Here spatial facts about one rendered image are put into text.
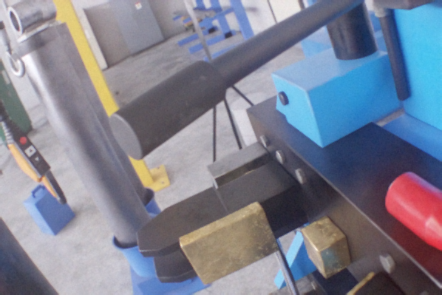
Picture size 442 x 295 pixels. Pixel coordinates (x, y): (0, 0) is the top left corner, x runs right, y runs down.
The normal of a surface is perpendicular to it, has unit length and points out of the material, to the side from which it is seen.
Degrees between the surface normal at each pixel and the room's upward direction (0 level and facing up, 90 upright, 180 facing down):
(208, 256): 90
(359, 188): 0
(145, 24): 90
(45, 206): 90
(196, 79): 56
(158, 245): 0
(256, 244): 90
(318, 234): 0
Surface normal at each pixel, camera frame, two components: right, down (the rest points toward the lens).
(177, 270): -0.35, -0.84
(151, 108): 0.35, -0.39
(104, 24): 0.25, 0.34
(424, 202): -0.71, -0.56
